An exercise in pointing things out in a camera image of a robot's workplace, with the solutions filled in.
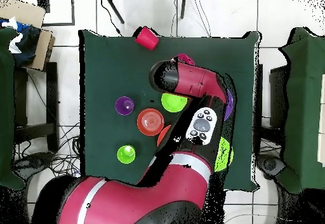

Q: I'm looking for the large purple bowl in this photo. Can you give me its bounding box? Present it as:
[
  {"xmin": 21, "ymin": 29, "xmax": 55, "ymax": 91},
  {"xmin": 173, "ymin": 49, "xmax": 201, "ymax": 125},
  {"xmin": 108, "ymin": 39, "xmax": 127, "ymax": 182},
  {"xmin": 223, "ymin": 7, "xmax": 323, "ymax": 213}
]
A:
[{"xmin": 223, "ymin": 89, "xmax": 235, "ymax": 122}]

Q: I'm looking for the cardboard box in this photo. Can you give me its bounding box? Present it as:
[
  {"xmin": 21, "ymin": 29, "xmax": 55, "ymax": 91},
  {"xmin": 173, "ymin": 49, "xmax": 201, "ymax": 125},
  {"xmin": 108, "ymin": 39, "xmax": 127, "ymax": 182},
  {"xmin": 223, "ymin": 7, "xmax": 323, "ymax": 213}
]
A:
[{"xmin": 0, "ymin": 0, "xmax": 56, "ymax": 71}]

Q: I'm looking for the tangle of cables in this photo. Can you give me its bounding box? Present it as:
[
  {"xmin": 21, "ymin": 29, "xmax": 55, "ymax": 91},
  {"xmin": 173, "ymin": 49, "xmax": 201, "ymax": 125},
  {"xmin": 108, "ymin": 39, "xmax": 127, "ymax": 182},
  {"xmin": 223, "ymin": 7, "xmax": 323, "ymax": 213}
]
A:
[{"xmin": 12, "ymin": 122, "xmax": 84, "ymax": 179}]

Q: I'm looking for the black stool frame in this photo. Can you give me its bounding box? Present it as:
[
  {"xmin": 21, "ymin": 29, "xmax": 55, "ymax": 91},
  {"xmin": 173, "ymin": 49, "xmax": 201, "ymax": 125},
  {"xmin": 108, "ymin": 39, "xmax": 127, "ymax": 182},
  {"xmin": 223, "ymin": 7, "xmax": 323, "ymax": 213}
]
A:
[{"xmin": 13, "ymin": 62, "xmax": 60, "ymax": 152}]

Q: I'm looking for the green cloth covered table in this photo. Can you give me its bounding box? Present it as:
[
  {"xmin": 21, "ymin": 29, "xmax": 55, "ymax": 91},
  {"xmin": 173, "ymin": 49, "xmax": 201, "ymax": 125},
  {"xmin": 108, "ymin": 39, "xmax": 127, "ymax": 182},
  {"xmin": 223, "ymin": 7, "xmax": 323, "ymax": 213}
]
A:
[
  {"xmin": 0, "ymin": 27, "xmax": 26, "ymax": 190},
  {"xmin": 275, "ymin": 27, "xmax": 325, "ymax": 194}
]

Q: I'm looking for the large orange-red bowl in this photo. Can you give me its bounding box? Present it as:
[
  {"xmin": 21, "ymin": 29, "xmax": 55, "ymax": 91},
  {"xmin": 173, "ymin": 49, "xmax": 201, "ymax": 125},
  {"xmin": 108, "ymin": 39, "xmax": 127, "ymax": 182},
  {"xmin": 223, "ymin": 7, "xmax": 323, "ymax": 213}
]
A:
[{"xmin": 157, "ymin": 124, "xmax": 172, "ymax": 147}]

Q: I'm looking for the red cup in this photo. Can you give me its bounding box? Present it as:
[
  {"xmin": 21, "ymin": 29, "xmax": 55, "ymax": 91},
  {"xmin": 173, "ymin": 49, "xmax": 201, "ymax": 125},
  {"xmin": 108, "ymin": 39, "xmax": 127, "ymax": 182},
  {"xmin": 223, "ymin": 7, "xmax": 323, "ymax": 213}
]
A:
[{"xmin": 135, "ymin": 26, "xmax": 160, "ymax": 51}]

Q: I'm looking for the small green bowl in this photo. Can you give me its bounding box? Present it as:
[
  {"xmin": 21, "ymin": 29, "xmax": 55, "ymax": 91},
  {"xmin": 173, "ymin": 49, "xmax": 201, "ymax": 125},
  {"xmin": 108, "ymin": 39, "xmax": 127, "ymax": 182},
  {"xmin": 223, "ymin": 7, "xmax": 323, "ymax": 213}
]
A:
[{"xmin": 161, "ymin": 92, "xmax": 188, "ymax": 113}]

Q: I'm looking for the green cup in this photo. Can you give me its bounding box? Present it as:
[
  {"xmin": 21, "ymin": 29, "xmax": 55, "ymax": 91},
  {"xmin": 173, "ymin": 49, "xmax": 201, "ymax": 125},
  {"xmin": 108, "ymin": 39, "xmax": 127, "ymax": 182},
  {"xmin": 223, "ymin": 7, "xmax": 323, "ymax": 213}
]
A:
[{"xmin": 116, "ymin": 144, "xmax": 136, "ymax": 164}]

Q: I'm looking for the purple cup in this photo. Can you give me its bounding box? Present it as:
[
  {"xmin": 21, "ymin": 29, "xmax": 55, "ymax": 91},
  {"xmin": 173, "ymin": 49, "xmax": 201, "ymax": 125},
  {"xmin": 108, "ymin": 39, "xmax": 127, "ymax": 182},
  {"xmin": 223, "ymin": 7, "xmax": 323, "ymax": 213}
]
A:
[{"xmin": 114, "ymin": 96, "xmax": 135, "ymax": 116}]

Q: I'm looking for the black rectangular frame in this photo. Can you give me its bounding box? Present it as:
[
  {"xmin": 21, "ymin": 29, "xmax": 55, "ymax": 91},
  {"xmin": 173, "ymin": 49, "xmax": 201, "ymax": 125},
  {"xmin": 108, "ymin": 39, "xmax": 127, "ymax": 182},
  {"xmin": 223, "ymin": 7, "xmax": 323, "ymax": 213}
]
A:
[{"xmin": 37, "ymin": 0, "xmax": 76, "ymax": 27}]

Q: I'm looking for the pink bowl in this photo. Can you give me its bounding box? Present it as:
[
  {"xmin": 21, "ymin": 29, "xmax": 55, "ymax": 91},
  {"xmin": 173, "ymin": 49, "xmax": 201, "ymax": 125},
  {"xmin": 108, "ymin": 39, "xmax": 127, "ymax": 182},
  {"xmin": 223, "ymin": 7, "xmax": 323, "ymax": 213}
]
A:
[{"xmin": 176, "ymin": 53, "xmax": 196, "ymax": 66}]

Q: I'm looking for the blue and white cloth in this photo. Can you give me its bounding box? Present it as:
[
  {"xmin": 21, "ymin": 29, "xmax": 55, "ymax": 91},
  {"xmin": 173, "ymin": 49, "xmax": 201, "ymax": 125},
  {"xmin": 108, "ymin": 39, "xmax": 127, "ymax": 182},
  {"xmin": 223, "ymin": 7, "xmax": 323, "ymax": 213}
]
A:
[{"xmin": 0, "ymin": 16, "xmax": 41, "ymax": 67}]

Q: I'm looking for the dark green tablecloth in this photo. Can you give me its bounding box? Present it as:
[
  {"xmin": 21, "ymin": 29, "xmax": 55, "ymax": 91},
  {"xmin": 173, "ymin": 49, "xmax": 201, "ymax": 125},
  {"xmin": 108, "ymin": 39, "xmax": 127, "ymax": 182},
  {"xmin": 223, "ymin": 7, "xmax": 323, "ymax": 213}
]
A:
[{"xmin": 78, "ymin": 29, "xmax": 261, "ymax": 192}]

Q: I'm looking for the small orange bowl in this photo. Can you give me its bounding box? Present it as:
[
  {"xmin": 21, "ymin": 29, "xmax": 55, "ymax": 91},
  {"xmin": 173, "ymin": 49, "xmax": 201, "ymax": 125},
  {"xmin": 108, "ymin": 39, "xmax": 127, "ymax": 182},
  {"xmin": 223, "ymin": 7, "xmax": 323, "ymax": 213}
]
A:
[{"xmin": 136, "ymin": 107, "xmax": 165, "ymax": 136}]

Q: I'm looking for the large green bowl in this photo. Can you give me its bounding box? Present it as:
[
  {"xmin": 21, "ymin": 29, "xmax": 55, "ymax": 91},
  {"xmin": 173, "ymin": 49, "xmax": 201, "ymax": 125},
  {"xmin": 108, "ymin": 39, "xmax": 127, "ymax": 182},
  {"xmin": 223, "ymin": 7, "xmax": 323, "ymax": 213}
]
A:
[{"xmin": 214, "ymin": 136, "xmax": 234, "ymax": 173}]

